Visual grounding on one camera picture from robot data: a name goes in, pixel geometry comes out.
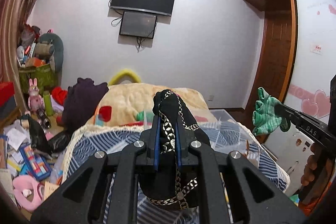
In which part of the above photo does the green knitted cloth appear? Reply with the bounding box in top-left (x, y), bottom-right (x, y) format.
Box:
top-left (252, 87), bottom-right (290, 136)

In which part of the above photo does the black bag with patterned strap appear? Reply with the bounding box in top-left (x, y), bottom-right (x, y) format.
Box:
top-left (139, 89), bottom-right (210, 210)

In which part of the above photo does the right hand on gripper handle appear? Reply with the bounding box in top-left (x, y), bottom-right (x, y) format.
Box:
top-left (301, 143), bottom-right (320, 186)

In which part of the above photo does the clear plastic storage box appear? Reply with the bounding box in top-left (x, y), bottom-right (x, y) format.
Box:
top-left (200, 110), bottom-right (253, 154)

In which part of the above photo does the beige plush blanket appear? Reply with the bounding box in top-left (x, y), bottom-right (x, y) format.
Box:
top-left (86, 83), bottom-right (217, 127)

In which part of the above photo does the white sliding door with hearts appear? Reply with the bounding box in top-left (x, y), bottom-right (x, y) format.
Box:
top-left (265, 0), bottom-right (336, 197)

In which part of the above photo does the blue white patterned bedspread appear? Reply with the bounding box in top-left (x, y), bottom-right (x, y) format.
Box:
top-left (62, 123), bottom-right (290, 223)

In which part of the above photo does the dark purple garment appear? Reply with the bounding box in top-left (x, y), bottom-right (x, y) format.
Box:
top-left (62, 77), bottom-right (109, 132)

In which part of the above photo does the red plush item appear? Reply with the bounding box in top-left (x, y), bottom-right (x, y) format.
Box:
top-left (51, 86), bottom-right (68, 106)

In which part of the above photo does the black plastic bag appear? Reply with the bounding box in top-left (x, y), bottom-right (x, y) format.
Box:
top-left (28, 117), bottom-right (72, 157)

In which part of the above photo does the green bottle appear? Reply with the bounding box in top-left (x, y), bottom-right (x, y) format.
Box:
top-left (43, 91), bottom-right (54, 117)

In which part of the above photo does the colourful blue box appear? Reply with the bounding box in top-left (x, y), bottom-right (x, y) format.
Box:
top-left (19, 145), bottom-right (52, 181)

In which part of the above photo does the pink rabbit doll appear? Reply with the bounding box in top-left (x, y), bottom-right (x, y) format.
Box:
top-left (28, 78), bottom-right (45, 113)

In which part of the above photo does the green storage bag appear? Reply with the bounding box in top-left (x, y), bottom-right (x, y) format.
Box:
top-left (19, 64), bottom-right (58, 95)

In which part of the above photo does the brown wooden wardrobe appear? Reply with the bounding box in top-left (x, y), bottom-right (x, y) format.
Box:
top-left (239, 0), bottom-right (297, 129)

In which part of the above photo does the pink plush toy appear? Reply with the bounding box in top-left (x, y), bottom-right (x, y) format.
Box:
top-left (13, 175), bottom-right (44, 212)

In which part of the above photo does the grey green neck pillow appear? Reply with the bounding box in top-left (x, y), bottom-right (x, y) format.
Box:
top-left (39, 33), bottom-right (64, 73)

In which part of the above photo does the yellow plush ring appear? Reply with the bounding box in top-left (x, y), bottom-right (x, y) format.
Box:
top-left (108, 69), bottom-right (142, 86)

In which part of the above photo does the small black wall monitor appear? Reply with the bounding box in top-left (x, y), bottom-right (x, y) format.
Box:
top-left (120, 11), bottom-right (157, 39)

